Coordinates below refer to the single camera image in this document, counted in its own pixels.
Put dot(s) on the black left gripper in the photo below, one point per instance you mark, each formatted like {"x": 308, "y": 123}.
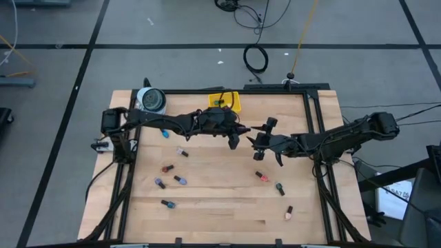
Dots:
{"x": 215, "y": 122}

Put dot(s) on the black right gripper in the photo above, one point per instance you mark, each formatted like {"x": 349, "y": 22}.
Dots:
{"x": 275, "y": 143}

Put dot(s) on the green nail polish bottle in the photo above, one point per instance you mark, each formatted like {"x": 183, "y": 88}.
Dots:
{"x": 217, "y": 102}
{"x": 280, "y": 188}

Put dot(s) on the sky blue nail polish bottle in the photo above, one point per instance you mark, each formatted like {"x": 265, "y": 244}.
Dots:
{"x": 165, "y": 133}

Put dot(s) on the red marker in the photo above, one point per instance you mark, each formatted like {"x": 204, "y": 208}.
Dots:
{"x": 167, "y": 168}

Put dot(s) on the lilac nail polish bottle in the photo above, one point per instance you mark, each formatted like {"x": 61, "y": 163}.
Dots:
{"x": 159, "y": 183}

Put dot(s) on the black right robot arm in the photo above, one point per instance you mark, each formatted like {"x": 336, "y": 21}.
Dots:
{"x": 344, "y": 137}

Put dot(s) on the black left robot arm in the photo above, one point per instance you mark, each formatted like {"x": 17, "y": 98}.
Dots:
{"x": 148, "y": 118}

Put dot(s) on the nude nail polish bottle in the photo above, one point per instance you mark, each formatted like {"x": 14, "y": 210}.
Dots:
{"x": 288, "y": 213}

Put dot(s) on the teal blue nail polish bottle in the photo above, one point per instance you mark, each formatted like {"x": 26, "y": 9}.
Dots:
{"x": 168, "y": 204}

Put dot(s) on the yellow plastic basket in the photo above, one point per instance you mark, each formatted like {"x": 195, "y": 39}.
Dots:
{"x": 212, "y": 98}

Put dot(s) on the black table clamp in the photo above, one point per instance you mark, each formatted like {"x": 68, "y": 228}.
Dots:
{"x": 178, "y": 241}
{"x": 278, "y": 242}

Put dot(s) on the white printed box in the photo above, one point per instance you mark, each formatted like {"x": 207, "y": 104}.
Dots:
{"x": 394, "y": 199}

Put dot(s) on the grey floor strip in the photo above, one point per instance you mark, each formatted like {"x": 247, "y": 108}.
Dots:
{"x": 17, "y": 82}
{"x": 41, "y": 2}

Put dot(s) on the black aluminium table frame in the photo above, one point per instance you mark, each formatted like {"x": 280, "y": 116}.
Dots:
{"x": 189, "y": 92}

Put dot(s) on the grey metal mounting bracket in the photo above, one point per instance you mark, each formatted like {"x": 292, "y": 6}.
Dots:
{"x": 102, "y": 146}

